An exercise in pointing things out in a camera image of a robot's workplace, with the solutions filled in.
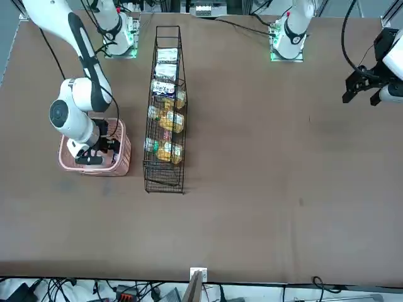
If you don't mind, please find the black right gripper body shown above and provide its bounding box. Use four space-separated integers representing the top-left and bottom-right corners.
93 135 122 157

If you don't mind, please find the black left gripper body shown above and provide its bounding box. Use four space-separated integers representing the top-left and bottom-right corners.
358 62 393 91

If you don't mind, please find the yellow drink bottle white cap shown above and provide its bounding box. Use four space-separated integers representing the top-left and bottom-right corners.
144 137 184 165
147 105 186 133
174 89 188 110

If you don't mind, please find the pink plastic basket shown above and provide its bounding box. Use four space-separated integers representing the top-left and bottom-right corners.
57 117 132 176

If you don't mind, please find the left wrist black box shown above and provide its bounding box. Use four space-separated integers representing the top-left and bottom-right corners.
373 27 400 61

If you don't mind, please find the aluminium profile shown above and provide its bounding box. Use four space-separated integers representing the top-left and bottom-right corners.
379 0 403 26
18 0 31 21

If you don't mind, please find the orange black device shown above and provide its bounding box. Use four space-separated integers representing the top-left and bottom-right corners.
113 284 140 302

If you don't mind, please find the grey foot pedal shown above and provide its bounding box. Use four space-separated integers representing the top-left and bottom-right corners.
162 289 183 302

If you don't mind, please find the white power strip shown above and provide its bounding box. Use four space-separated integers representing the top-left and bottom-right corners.
194 2 212 17

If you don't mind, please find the black power adapter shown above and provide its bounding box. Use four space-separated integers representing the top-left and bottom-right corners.
5 282 36 302

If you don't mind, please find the metal rod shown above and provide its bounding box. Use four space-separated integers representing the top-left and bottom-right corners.
294 294 385 302

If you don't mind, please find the wrist camera black bracket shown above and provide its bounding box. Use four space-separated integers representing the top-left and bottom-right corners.
74 151 104 165

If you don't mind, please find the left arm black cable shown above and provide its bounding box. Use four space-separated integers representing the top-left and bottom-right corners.
341 0 363 72

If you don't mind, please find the black wire shelf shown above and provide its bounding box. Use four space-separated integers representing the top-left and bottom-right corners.
143 25 190 195

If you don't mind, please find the black cable across table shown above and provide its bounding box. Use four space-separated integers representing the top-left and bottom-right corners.
213 17 275 35

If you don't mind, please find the aluminium upright post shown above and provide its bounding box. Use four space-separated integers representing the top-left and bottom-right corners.
182 267 209 302

